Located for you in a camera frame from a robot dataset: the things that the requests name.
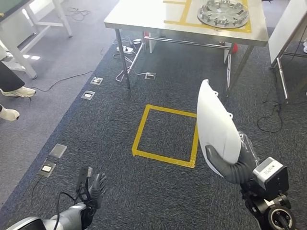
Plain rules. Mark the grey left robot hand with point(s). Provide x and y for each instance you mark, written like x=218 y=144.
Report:
x=97 y=190

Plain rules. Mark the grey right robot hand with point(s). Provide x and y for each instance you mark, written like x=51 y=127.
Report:
x=232 y=174

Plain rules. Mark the white plastic shell part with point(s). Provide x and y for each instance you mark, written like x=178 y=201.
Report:
x=215 y=127

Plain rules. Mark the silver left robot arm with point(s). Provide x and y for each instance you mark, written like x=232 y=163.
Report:
x=66 y=219

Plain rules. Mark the large round metal part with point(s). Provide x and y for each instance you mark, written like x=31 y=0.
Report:
x=223 y=14

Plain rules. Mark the steel workbench table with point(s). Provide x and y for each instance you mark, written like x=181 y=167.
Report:
x=148 y=16

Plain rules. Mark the metal floor cover plate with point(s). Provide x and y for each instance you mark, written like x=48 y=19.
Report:
x=58 y=151

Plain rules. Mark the metal floor socket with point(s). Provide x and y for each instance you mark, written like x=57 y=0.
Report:
x=96 y=81
x=150 y=76
x=47 y=169
x=88 y=95

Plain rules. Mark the yellow floor tape square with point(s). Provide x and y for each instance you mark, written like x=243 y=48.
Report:
x=140 y=130

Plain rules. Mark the small red object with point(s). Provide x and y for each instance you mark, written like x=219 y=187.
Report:
x=234 y=48

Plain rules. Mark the person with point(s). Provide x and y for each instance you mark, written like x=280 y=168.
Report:
x=17 y=92

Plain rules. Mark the white power strip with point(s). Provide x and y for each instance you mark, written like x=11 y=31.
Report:
x=125 y=49

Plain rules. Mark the white panel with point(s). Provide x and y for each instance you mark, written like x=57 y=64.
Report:
x=285 y=31

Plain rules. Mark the white table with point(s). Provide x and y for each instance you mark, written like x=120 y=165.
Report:
x=17 y=54

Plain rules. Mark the yellow tape outline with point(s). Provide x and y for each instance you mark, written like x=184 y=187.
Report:
x=184 y=12

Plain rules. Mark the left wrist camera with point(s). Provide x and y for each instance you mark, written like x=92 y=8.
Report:
x=82 y=179

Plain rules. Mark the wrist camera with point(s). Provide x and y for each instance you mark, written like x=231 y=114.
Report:
x=82 y=179
x=271 y=177

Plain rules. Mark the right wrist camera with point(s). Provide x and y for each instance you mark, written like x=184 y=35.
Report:
x=271 y=177

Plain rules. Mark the steel frame table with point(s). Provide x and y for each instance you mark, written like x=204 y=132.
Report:
x=282 y=79

